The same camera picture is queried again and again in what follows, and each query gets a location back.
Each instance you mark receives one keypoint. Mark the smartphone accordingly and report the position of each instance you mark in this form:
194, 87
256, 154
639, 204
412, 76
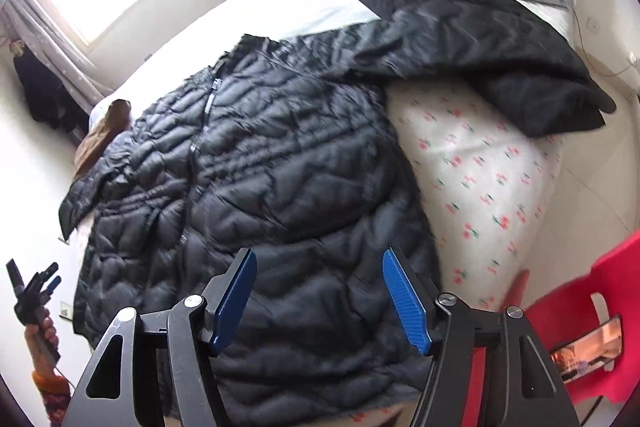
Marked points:
590, 347

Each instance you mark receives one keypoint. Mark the brown cloth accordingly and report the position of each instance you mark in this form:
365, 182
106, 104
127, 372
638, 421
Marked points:
105, 132

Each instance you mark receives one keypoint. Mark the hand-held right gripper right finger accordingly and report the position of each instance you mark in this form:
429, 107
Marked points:
406, 302

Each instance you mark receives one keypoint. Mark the red plastic chair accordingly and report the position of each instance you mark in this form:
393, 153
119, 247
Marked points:
607, 277

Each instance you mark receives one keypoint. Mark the black puffer jacket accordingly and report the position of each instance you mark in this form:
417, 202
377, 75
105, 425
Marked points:
280, 187

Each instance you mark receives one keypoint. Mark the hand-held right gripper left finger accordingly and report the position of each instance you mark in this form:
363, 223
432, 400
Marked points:
234, 299

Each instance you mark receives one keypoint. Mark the person's left hand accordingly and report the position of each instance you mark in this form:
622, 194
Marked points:
42, 332

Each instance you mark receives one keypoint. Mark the white wall socket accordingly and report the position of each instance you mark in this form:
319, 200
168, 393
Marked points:
593, 26

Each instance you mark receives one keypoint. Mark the dark hanging clothes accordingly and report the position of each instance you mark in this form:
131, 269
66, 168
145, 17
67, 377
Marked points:
42, 92

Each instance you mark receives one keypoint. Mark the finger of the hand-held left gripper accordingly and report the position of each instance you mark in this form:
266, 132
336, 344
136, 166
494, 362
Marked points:
47, 278
14, 279

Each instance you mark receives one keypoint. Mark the person's left forearm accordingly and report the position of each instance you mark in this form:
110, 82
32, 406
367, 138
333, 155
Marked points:
52, 399

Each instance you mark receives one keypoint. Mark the grey patterned curtain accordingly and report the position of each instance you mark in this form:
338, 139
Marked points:
55, 42

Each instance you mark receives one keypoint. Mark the bed with floral sheet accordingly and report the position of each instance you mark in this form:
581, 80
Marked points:
475, 167

